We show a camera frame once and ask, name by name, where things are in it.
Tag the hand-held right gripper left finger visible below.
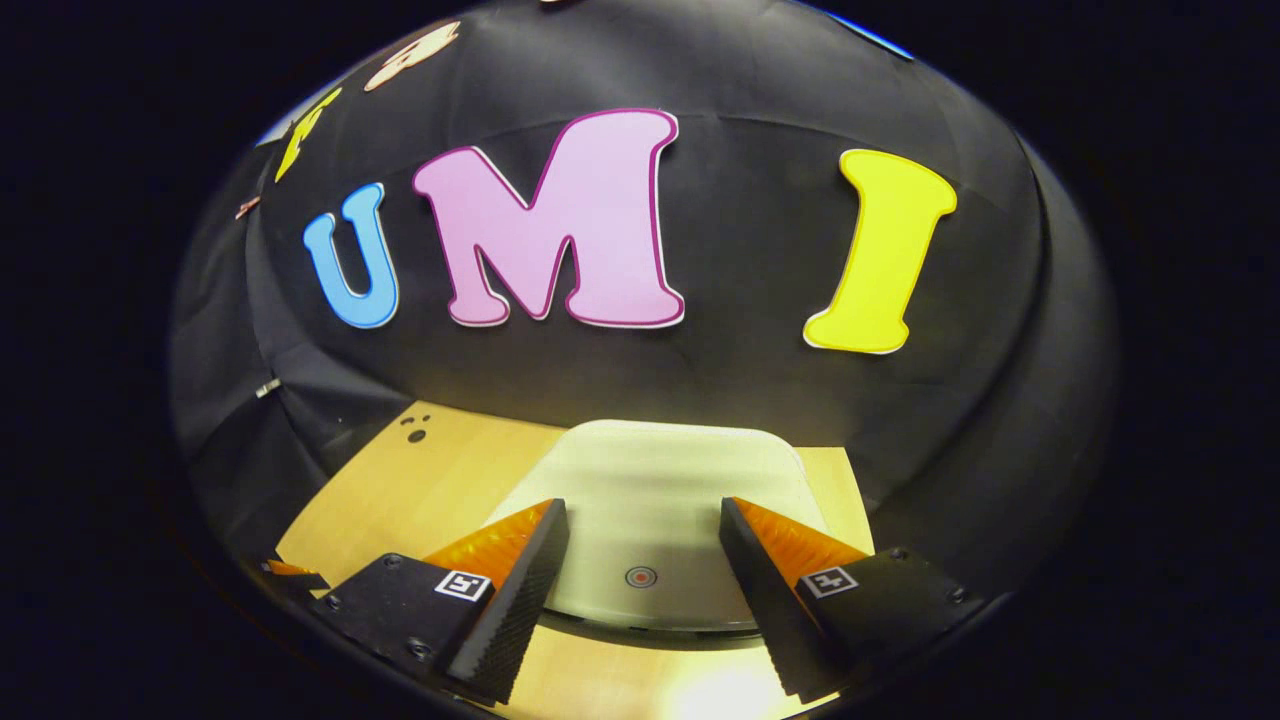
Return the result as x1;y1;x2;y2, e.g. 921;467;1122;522
312;498;571;704

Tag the wooden desktop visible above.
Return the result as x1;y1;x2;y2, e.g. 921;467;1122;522
275;400;876;720

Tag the black backdrop cloth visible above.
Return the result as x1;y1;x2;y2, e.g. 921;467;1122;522
168;0;1119;601

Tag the pale green desktop garbage bin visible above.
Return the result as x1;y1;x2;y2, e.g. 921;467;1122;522
487;419;831;641

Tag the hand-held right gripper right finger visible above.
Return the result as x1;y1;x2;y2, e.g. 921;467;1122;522
718;497;986;703

